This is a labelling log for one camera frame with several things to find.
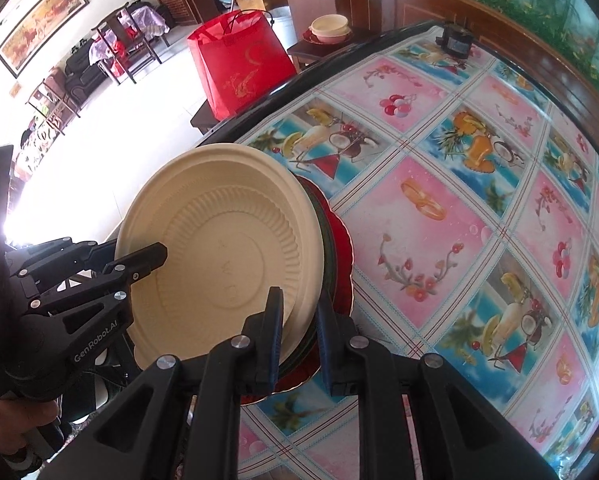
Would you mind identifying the wooden chair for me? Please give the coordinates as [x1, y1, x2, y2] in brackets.
[27, 77, 83, 133]
[92, 2, 169, 86]

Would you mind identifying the red gift bag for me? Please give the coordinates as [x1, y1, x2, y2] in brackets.
[187, 9, 300, 122]

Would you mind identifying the person's left hand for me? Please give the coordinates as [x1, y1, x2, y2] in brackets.
[0, 400, 61, 461]

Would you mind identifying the small red plate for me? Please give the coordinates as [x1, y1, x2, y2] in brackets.
[302, 29, 354, 46]

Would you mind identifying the printed fruit tablecloth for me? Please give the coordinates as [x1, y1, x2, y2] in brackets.
[230, 20, 599, 480]

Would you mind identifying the red scalloped gold-rimmed plate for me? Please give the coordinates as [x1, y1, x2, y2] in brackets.
[240, 175, 355, 406]

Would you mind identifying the dark wooden stool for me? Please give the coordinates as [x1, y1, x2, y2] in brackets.
[287, 35, 360, 73]
[190, 100, 223, 136]

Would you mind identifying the small cream bowl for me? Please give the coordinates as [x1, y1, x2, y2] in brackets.
[309, 14, 350, 38]

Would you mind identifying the cream ribbed disposable bowl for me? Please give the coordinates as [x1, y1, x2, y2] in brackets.
[114, 142, 325, 363]

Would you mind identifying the framed wall painting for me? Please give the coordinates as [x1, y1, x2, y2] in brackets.
[0, 0, 90, 78]

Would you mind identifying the black bag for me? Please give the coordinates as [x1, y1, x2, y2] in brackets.
[62, 47, 108, 88]

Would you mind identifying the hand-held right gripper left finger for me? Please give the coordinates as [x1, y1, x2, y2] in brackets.
[40, 286, 284, 480]

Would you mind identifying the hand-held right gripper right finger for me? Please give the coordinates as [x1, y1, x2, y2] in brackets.
[316, 289, 556, 480]

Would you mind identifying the white plastic bucket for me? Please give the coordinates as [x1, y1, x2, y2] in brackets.
[267, 5, 298, 56]

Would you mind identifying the black electric motor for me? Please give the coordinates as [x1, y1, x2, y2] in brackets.
[435, 19, 475, 56]

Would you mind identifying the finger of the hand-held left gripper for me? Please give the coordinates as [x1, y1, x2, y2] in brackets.
[7, 237, 169, 311]
[10, 289, 133, 377]

